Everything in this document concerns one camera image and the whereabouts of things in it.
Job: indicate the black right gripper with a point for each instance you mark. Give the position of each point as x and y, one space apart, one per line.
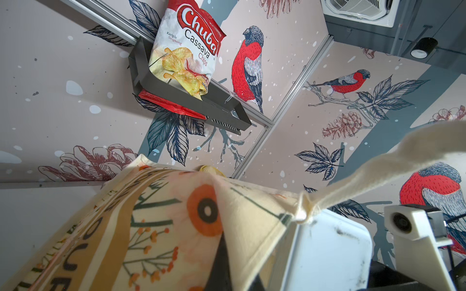
382 278

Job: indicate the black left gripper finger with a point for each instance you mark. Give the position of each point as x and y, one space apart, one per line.
220 278

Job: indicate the cream canvas tote bag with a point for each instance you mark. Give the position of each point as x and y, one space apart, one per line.
156 228

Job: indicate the red Chuba cassava chips bag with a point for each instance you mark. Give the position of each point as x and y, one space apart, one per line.
186 47

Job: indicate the black ceiling spotlight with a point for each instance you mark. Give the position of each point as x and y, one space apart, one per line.
423 48

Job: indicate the ceiling air vent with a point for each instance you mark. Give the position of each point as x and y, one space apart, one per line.
373 12

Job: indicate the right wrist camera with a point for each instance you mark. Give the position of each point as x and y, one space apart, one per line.
418 234

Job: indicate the black wire wall basket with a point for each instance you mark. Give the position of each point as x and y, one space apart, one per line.
218 105

